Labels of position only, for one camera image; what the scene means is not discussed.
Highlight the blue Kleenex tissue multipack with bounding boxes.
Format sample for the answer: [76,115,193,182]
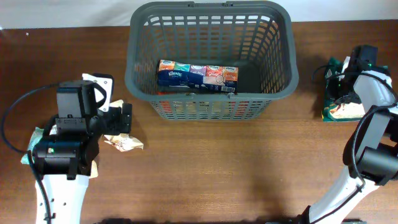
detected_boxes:
[156,60,239,93]

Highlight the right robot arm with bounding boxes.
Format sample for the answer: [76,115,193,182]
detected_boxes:
[293,45,397,223]

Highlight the green tortilla wrap package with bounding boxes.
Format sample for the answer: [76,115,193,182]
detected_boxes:
[322,57,365,122]

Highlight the grey plastic basket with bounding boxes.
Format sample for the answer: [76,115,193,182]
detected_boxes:
[125,1,299,120]

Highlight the cream brown snack wrapper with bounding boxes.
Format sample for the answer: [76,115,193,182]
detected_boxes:
[90,157,99,179]

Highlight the cream snack bag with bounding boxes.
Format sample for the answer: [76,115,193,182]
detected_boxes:
[103,100,144,152]

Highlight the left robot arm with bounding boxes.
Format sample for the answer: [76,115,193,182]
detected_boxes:
[27,80,132,223]

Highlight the teal snack bar wrapper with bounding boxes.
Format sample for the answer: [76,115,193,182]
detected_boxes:
[21,125,57,165]

